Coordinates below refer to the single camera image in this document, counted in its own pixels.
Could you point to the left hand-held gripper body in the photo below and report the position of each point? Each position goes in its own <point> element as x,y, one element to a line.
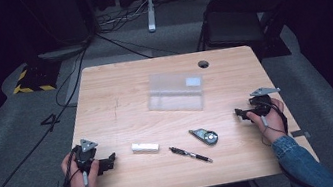
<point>85,157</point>

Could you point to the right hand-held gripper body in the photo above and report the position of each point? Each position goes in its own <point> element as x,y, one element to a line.
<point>261,103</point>

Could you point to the white tube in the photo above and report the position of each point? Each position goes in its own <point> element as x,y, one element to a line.
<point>145,147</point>

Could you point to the person's right hand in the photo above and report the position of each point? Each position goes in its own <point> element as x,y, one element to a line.
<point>275,123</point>

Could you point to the person's left hand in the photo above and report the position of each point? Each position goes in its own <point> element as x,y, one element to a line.
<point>75,182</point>

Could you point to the grey correction tape dispenser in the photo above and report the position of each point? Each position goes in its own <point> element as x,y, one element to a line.
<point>206,136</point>

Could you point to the grey tape strip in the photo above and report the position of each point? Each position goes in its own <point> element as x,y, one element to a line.
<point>300,134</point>

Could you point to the black pen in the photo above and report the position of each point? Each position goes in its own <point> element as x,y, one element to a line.
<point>191,154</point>

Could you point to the clear plastic case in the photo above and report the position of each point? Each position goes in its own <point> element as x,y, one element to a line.
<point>176,93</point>

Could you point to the black folding chair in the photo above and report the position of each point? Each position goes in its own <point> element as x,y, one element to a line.
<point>234,25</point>

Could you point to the black yellow striped base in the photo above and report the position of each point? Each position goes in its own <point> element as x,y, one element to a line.
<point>35,78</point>

